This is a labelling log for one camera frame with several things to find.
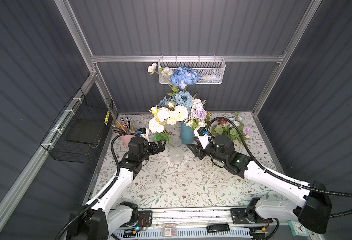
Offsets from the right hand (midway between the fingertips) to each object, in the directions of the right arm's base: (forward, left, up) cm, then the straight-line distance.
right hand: (192, 142), depth 73 cm
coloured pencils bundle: (+22, +44, -13) cm, 51 cm away
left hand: (+5, +17, -6) cm, 19 cm away
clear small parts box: (-34, +12, -22) cm, 42 cm away
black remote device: (-33, -11, -23) cm, 42 cm away
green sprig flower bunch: (+26, -23, -20) cm, 40 cm away
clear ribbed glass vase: (+3, +9, -17) cm, 20 cm away
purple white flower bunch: (+11, -4, +7) cm, 13 cm away
